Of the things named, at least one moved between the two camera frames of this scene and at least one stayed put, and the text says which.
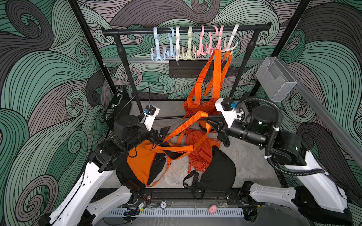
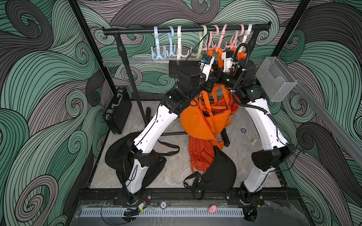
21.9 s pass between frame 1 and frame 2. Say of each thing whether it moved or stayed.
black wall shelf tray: stayed
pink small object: stayed
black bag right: stayed
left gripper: moved
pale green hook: moved
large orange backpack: moved
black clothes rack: stayed
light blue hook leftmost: stayed
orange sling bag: moved
